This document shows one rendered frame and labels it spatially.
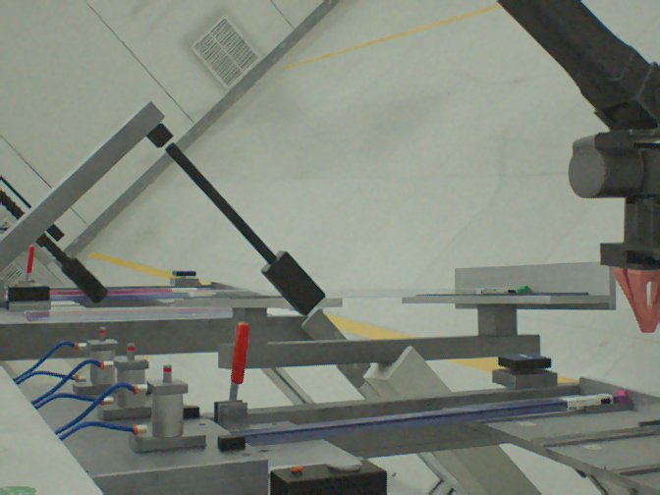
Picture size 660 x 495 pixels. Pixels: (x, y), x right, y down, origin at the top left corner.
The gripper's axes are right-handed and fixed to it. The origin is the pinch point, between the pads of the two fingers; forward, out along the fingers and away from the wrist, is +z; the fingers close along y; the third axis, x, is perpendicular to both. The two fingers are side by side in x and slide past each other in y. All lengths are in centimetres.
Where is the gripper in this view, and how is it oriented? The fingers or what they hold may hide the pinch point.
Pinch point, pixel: (647, 325)
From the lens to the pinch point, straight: 125.6
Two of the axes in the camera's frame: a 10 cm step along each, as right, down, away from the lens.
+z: 0.0, 10.0, 0.6
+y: 4.0, 0.6, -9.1
